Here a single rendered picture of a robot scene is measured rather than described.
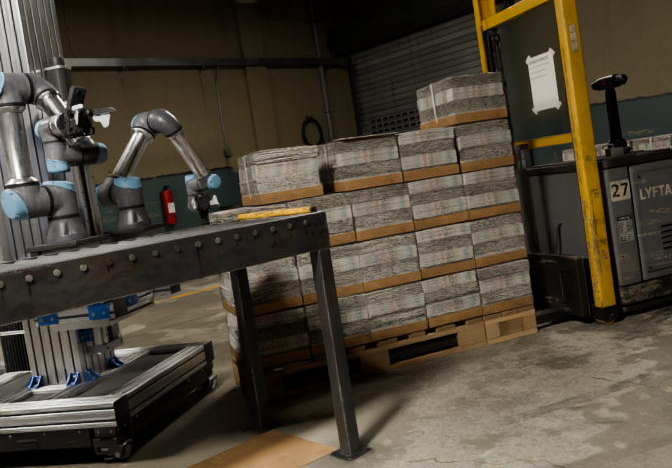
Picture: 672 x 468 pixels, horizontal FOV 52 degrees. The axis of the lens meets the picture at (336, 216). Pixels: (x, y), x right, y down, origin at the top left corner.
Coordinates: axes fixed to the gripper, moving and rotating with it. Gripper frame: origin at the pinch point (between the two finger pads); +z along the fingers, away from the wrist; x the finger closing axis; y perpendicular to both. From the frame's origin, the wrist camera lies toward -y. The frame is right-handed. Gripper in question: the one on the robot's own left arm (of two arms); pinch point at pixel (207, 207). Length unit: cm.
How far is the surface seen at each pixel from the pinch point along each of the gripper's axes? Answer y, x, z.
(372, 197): -7, 65, 47
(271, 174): 10, 21, 45
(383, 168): 5, 73, 47
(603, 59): 100, 600, -369
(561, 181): -16, 182, 32
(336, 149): 17, 53, 42
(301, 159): 15, 35, 45
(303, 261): -29, 28, 46
